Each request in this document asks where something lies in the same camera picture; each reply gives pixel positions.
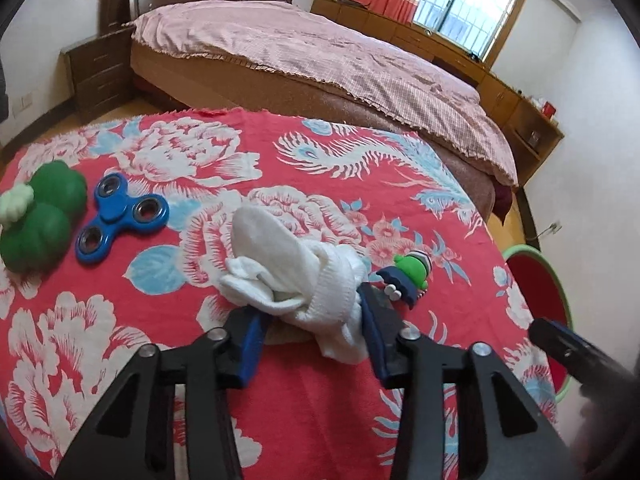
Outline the red box on cabinet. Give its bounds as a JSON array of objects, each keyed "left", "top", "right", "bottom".
[{"left": 541, "top": 102, "right": 556, "bottom": 119}]

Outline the long wooden cabinet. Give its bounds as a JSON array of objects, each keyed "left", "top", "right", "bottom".
[{"left": 310, "top": 0, "right": 521, "bottom": 128}]

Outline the green pumpkin toy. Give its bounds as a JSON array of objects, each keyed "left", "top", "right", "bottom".
[{"left": 1, "top": 160, "right": 88, "bottom": 274}]

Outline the pink bed quilt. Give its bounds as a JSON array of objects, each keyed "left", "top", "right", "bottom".
[{"left": 132, "top": 0, "right": 518, "bottom": 186}]

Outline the green blue toy figure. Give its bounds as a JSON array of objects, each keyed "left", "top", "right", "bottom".
[{"left": 376, "top": 249, "right": 432, "bottom": 309}]

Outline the wooden corner shelf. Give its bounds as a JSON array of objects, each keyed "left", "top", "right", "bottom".
[{"left": 502, "top": 99, "right": 564, "bottom": 188}]

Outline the blue fidget spinner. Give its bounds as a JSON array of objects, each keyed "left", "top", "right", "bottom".
[{"left": 75, "top": 172, "right": 169, "bottom": 266}]

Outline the bed base brown cover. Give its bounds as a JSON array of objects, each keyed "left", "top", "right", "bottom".
[{"left": 129, "top": 41, "right": 497, "bottom": 224}]

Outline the window with bars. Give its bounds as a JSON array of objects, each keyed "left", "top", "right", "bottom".
[{"left": 412, "top": 0, "right": 525, "bottom": 67}]

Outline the wall power socket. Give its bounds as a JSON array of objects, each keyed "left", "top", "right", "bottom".
[{"left": 547, "top": 221, "right": 562, "bottom": 234}]

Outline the red floral tablecloth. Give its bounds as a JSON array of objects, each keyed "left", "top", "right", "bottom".
[{"left": 1, "top": 108, "right": 556, "bottom": 479}]

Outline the white sock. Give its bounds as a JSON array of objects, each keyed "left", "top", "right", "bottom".
[{"left": 218, "top": 206, "right": 368, "bottom": 365}]

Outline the dark wooden nightstand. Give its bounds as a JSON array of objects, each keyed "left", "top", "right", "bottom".
[{"left": 61, "top": 26, "right": 134, "bottom": 124}]

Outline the red bin with green rim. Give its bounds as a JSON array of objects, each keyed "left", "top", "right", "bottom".
[{"left": 503, "top": 245, "right": 573, "bottom": 408}]

